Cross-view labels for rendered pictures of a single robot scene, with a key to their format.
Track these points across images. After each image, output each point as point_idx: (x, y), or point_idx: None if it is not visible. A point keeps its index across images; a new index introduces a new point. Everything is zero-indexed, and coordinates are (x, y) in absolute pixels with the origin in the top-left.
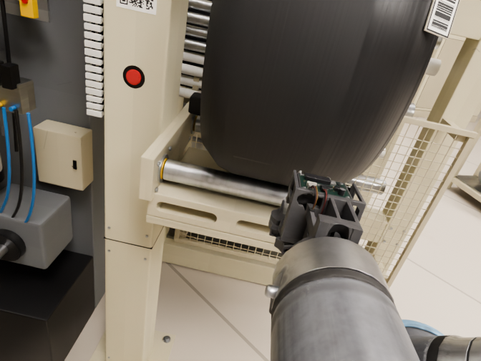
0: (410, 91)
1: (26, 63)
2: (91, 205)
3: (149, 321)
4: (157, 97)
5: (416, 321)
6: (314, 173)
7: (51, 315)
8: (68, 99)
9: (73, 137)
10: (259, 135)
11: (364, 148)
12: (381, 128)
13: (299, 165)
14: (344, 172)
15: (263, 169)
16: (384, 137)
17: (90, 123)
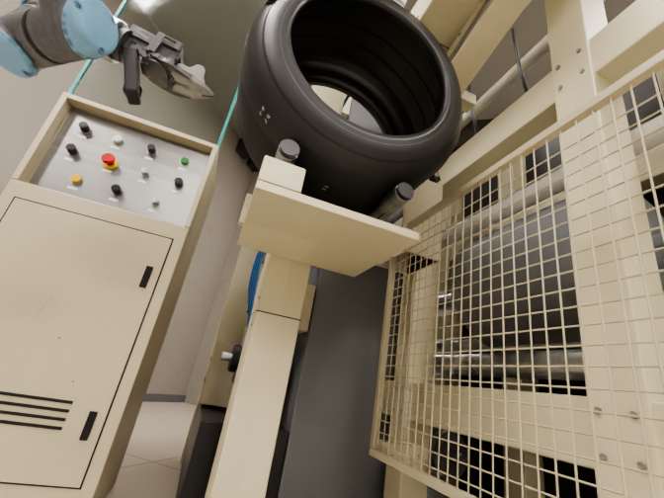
0: (263, 20)
1: None
2: (302, 362)
3: (237, 451)
4: None
5: (115, 21)
6: (250, 105)
7: (208, 423)
8: (315, 273)
9: None
10: (238, 111)
11: (248, 58)
12: (249, 42)
13: (246, 108)
14: (252, 84)
15: (250, 136)
16: (259, 45)
17: (318, 284)
